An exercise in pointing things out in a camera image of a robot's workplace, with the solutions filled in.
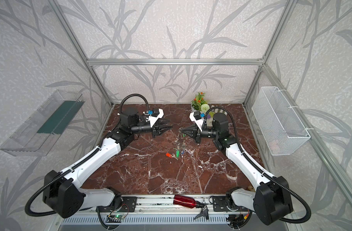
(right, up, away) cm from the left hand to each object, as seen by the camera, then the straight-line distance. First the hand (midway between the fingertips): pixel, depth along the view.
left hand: (171, 120), depth 69 cm
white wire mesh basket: (+49, -5, -8) cm, 50 cm away
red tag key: (-1, -23, +22) cm, 32 cm away
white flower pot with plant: (+17, +11, +30) cm, 36 cm away
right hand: (+6, -3, +1) cm, 7 cm away
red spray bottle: (+7, -42, +3) cm, 42 cm away
